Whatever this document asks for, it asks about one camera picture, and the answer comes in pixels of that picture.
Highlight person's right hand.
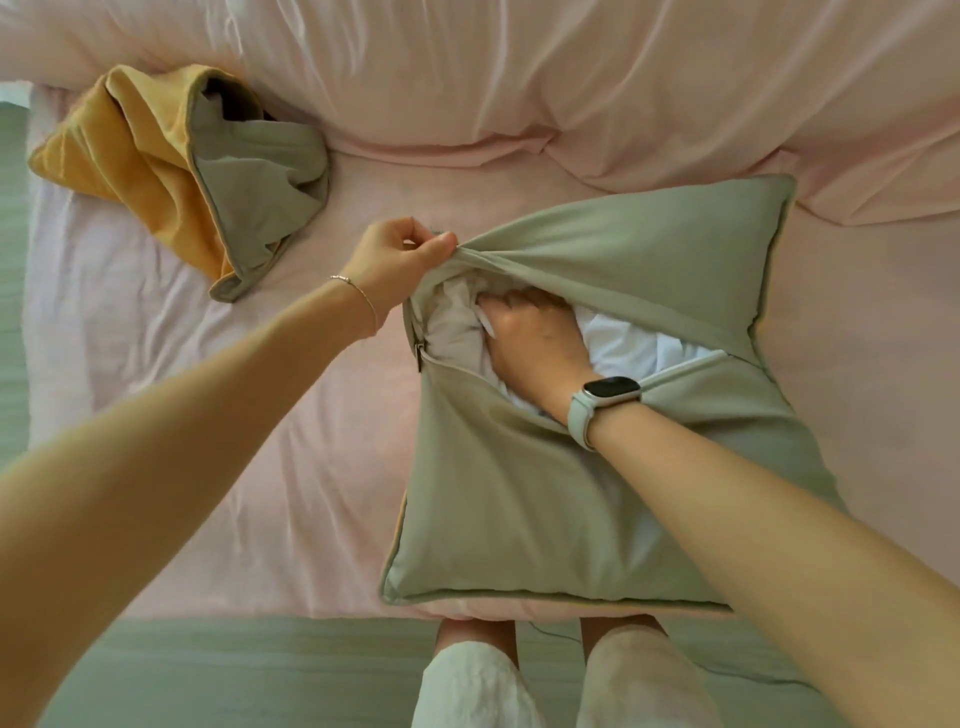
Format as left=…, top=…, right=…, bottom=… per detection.
left=477, top=284, right=605, bottom=425

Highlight grey and orange pillowcase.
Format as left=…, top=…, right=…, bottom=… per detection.
left=28, top=63, right=331, bottom=304
left=378, top=173, right=853, bottom=607

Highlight person's right leg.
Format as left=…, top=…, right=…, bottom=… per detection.
left=578, top=614, right=669, bottom=661

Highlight pink bed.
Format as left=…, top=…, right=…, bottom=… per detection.
left=22, top=82, right=960, bottom=622

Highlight person's left leg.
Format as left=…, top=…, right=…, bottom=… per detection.
left=434, top=618, right=519, bottom=669

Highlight white smartwatch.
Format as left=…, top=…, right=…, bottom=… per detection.
left=566, top=374, right=643, bottom=454

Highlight thin gold bracelet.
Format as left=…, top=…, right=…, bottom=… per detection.
left=328, top=274, right=381, bottom=335

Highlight white pillow insert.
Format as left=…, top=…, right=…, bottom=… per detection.
left=423, top=273, right=718, bottom=418

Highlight person's left hand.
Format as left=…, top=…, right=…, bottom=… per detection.
left=341, top=216, right=459, bottom=335

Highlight pink ruffled duvet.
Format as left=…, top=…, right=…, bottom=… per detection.
left=0, top=0, right=960, bottom=226

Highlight person's white shorts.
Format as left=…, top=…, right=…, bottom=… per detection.
left=410, top=626, right=721, bottom=728

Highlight person's leg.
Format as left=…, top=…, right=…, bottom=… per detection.
left=578, top=614, right=669, bottom=661
left=434, top=618, right=519, bottom=669

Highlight person's left forearm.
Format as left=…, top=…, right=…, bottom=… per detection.
left=0, top=281, right=380, bottom=728

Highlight person's right forearm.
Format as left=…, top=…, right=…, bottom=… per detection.
left=588, top=401, right=960, bottom=728

